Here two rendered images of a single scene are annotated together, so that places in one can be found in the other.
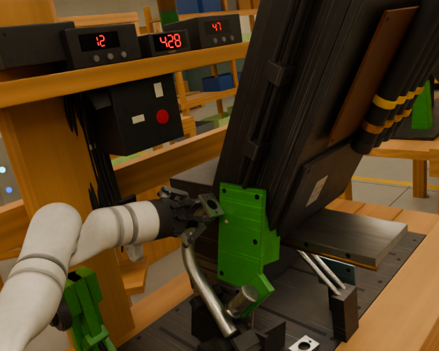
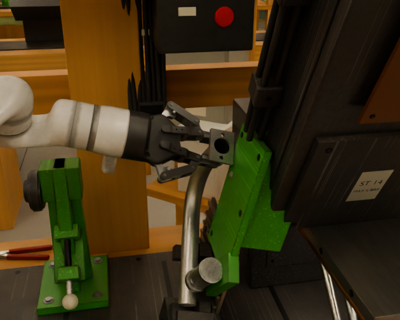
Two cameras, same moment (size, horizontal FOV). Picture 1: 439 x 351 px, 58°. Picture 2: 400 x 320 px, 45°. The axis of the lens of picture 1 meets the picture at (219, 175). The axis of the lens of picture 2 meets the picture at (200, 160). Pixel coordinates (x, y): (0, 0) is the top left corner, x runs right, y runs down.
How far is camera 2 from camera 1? 0.37 m
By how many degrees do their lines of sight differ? 31
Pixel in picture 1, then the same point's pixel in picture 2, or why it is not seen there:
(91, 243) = (42, 133)
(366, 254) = (371, 305)
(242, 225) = (239, 186)
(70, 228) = (2, 106)
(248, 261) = (229, 233)
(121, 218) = (78, 118)
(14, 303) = not seen: outside the picture
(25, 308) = not seen: outside the picture
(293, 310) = not seen: outside the picture
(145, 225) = (105, 137)
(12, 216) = (58, 83)
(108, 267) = (132, 173)
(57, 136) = (105, 9)
